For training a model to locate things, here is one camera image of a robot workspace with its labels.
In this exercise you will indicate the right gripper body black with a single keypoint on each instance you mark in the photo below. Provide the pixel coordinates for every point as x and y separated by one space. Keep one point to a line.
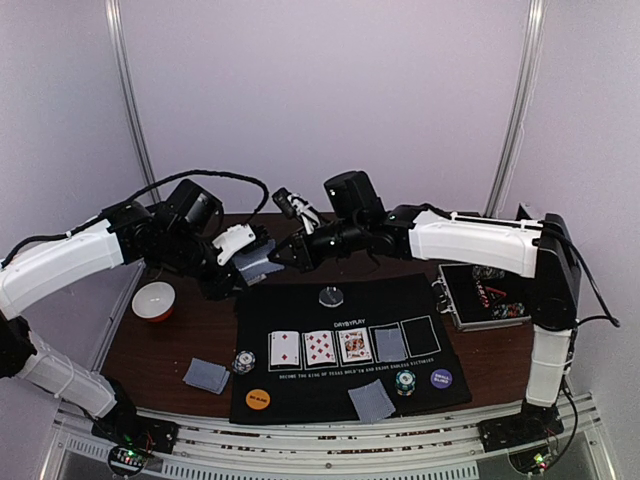
304 251

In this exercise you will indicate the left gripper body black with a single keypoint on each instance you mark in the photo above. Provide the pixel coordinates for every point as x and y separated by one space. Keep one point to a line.
212 287

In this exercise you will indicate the grey playing card deck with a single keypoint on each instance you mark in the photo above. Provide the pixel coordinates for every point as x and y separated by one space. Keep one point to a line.
255 266

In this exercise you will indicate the clear round dealer button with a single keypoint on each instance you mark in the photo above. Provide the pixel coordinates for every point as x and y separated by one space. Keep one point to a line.
331 297

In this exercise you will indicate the blue white chip stack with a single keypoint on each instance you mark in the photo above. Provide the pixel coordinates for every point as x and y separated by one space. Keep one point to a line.
244 362

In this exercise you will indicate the two of diamonds card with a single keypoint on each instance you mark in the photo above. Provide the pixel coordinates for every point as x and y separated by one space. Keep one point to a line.
284 348

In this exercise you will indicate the nine of diamonds card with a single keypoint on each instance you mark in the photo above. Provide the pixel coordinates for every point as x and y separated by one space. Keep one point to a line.
319 348

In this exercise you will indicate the king face card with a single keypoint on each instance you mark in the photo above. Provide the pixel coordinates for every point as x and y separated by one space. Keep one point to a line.
354 345

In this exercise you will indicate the orange big blind button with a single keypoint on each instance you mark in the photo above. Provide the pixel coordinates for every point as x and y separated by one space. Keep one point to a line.
258 399

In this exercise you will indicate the mixed colour chip stack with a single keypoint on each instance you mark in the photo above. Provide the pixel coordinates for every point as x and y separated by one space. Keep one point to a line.
405 383

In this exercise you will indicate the blue small blind button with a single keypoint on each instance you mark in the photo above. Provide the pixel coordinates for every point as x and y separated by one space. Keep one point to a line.
441 379

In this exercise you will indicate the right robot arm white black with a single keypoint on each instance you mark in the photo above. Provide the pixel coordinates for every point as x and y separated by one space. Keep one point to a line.
537 251

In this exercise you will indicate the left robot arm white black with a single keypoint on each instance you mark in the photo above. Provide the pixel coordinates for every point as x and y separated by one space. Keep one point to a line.
168 235

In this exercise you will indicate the white red bowl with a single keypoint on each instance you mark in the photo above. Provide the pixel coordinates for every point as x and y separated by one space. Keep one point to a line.
154 302

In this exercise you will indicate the black poker cloth mat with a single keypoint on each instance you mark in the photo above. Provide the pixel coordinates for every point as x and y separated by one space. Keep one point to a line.
309 394

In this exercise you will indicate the poker chip row upper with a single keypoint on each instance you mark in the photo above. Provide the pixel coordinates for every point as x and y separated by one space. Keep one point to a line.
481 272

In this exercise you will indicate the poker chip row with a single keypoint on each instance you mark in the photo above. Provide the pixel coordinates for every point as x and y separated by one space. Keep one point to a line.
505 311
481 272

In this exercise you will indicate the aluminium poker chip case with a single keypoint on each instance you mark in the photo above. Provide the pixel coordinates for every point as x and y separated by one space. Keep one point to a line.
469 301

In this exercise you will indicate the poker chip row lower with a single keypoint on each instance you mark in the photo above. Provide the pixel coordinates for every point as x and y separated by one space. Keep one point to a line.
505 311

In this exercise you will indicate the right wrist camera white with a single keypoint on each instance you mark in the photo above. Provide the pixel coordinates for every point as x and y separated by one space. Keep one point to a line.
295 207

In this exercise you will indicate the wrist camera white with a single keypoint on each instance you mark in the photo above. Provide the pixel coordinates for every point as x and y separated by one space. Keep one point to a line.
234 239
295 207

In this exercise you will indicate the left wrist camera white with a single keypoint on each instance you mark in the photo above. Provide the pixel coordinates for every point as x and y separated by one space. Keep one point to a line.
234 239

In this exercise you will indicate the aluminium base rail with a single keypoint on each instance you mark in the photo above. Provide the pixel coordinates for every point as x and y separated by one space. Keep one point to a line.
434 446

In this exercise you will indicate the left aluminium frame post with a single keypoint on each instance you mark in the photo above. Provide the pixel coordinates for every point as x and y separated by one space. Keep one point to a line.
118 41

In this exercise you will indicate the aluminium frame post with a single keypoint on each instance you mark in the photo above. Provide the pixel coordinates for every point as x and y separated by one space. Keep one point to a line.
118 41
524 90

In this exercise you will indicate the right aluminium frame post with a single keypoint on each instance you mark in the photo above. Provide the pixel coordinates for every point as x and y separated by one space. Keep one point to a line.
524 90

